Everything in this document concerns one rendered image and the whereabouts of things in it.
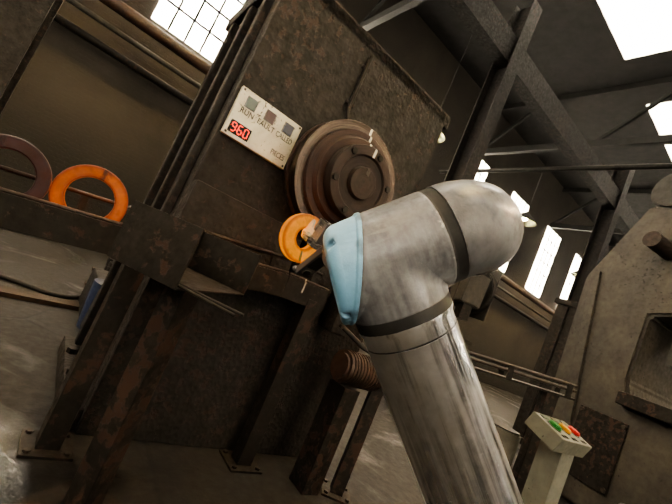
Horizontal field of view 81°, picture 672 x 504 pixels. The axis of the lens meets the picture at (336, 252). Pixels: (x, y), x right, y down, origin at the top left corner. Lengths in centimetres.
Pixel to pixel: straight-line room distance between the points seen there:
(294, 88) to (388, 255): 126
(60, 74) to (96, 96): 50
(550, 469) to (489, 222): 116
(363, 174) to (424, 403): 109
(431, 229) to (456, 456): 24
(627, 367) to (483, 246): 320
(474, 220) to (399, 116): 150
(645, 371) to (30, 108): 777
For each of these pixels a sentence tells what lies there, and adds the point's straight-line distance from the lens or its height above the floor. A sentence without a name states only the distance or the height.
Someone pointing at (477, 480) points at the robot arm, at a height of 58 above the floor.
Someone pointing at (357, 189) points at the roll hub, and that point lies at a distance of 143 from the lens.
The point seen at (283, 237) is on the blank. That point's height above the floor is 80.
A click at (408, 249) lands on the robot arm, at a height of 77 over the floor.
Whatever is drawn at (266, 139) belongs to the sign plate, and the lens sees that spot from 150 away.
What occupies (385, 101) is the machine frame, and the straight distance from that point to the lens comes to 186.
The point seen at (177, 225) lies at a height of 70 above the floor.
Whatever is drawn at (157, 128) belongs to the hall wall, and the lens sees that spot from 750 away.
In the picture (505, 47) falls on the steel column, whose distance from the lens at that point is 708.
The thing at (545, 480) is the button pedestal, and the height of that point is 44.
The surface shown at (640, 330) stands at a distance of 365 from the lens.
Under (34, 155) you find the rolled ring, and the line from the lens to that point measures 125.
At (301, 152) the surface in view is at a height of 111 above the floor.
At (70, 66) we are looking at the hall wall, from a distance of 752.
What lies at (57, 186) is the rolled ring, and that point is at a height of 67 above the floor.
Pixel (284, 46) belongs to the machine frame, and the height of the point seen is 146.
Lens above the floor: 70
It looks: 6 degrees up
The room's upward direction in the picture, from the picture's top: 23 degrees clockwise
